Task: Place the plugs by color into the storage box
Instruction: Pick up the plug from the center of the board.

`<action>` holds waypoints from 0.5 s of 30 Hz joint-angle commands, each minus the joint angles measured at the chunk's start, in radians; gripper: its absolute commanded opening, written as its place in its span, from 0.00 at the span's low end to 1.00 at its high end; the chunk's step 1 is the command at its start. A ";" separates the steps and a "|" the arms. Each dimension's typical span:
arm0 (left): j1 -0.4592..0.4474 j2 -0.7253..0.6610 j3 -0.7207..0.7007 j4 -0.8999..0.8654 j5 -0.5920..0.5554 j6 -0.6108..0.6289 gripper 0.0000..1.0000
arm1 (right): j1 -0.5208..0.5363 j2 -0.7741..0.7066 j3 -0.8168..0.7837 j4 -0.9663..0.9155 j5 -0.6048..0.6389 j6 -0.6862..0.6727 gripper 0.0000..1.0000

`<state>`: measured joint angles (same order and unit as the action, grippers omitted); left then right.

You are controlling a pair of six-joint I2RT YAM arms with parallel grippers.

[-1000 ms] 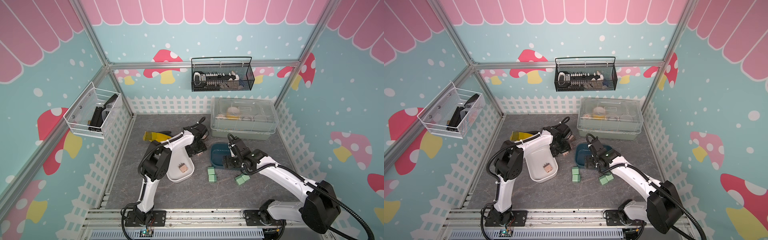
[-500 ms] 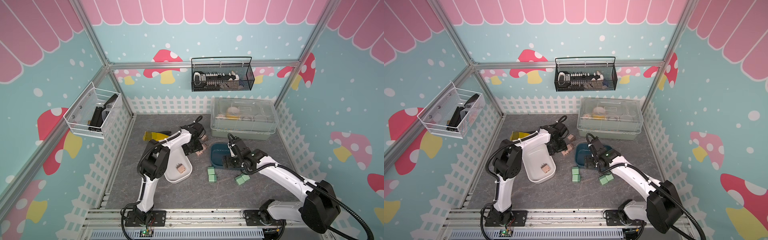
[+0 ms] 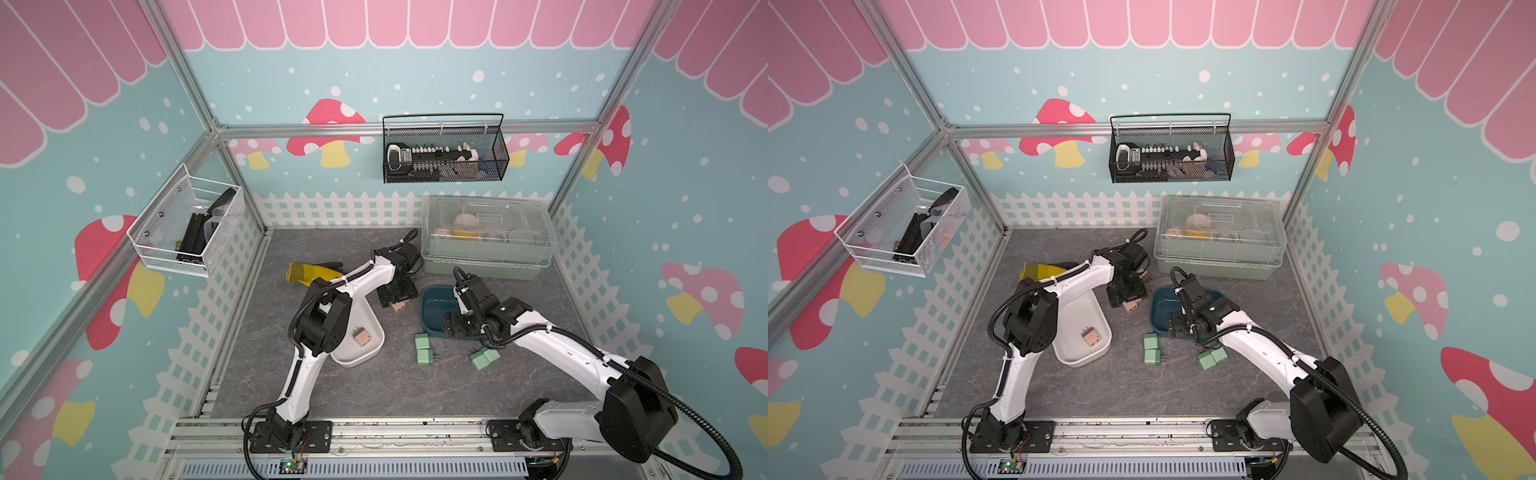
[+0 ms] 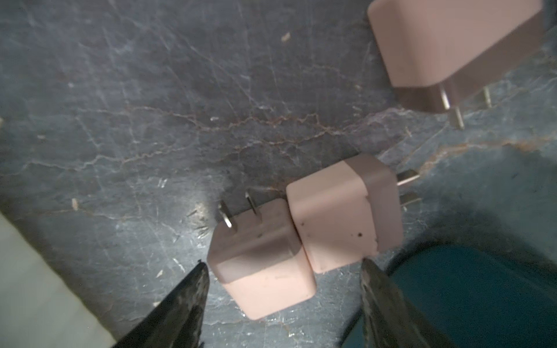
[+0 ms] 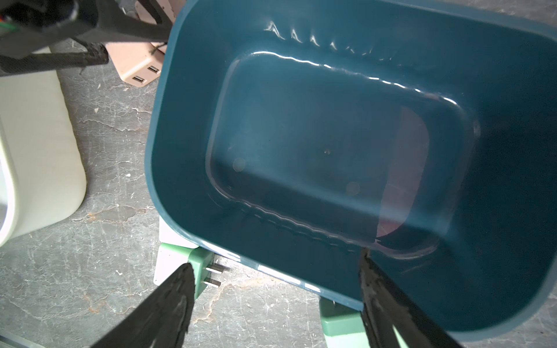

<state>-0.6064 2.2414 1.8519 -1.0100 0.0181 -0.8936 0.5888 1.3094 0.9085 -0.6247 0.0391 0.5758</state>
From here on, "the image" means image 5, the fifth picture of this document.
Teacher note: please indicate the white plastic bin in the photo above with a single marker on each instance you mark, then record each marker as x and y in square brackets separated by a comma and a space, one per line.
[43, 180]

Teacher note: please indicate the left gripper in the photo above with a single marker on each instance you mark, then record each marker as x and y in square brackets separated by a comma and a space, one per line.
[28, 26]

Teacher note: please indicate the teal plastic bin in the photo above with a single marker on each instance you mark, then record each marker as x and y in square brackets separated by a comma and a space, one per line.
[294, 136]

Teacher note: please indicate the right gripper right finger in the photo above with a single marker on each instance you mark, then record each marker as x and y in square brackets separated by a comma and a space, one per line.
[390, 316]

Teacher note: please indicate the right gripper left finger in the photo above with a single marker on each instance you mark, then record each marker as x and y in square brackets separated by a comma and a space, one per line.
[162, 320]

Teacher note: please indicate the pink plug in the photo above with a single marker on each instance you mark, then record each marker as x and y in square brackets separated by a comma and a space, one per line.
[137, 63]

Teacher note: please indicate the green plug lower left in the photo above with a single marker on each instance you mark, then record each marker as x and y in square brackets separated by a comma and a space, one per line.
[344, 327]

